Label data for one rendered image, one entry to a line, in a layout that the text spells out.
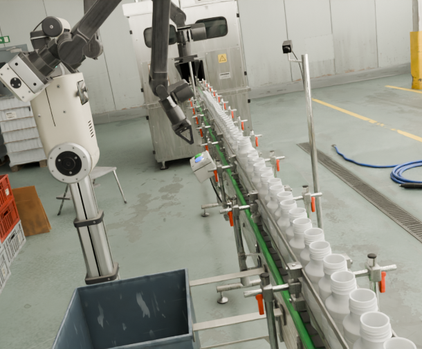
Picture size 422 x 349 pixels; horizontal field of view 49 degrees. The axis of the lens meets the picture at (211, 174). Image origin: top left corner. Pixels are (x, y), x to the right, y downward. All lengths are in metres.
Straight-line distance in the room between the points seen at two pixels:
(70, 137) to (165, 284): 0.71
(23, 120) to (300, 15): 6.99
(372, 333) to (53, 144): 1.38
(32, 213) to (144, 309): 3.44
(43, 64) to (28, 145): 6.37
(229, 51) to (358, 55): 6.74
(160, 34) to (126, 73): 9.89
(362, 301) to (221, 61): 5.34
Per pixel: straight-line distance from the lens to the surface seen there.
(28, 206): 4.69
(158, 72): 1.63
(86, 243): 1.93
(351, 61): 12.25
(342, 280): 0.77
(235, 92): 5.95
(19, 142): 7.94
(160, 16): 1.59
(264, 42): 11.64
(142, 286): 1.33
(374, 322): 0.68
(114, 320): 1.39
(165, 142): 6.03
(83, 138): 1.76
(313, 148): 2.66
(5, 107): 7.91
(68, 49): 1.55
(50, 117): 1.75
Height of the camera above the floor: 1.54
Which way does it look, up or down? 16 degrees down
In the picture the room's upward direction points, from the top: 9 degrees counter-clockwise
